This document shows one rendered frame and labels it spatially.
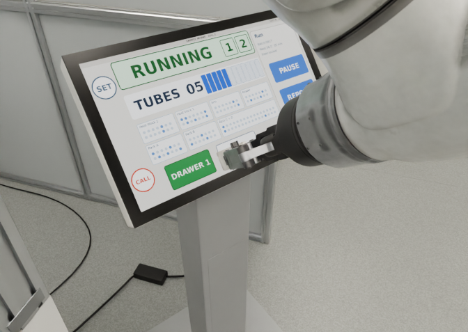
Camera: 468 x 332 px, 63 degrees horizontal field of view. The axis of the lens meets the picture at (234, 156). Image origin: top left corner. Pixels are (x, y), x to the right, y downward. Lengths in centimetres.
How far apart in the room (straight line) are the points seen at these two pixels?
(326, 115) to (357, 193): 195
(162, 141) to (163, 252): 124
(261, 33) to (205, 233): 49
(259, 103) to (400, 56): 58
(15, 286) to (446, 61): 53
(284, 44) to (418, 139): 64
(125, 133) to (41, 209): 165
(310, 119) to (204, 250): 72
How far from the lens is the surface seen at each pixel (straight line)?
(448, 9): 24
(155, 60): 73
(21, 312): 61
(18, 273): 58
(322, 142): 33
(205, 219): 93
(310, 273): 182
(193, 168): 70
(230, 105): 76
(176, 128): 70
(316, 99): 33
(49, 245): 208
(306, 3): 23
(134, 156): 67
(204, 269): 106
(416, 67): 24
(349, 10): 23
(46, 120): 207
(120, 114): 68
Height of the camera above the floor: 144
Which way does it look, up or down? 36 degrees down
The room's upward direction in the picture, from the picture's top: straight up
